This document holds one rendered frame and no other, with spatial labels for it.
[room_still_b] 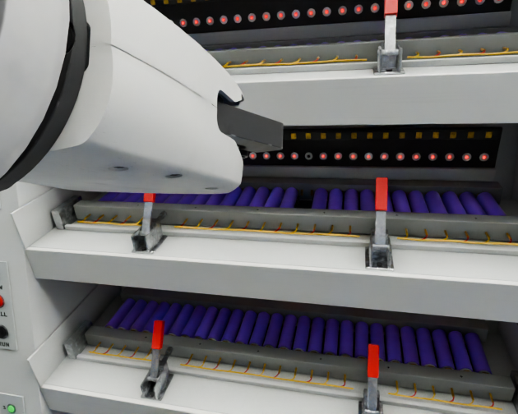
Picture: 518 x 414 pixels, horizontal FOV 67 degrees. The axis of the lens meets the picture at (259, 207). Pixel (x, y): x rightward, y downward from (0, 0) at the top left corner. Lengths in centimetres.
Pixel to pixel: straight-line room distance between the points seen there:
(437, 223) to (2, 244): 52
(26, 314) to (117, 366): 14
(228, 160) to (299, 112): 26
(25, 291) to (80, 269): 9
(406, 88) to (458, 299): 21
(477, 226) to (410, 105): 16
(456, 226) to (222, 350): 33
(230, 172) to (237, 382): 43
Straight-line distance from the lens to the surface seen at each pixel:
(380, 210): 43
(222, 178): 15
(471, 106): 42
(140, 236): 49
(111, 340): 64
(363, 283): 42
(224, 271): 44
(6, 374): 67
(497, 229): 50
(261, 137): 17
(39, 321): 62
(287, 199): 52
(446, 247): 46
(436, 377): 55
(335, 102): 40
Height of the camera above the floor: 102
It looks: 10 degrees down
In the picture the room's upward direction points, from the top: straight up
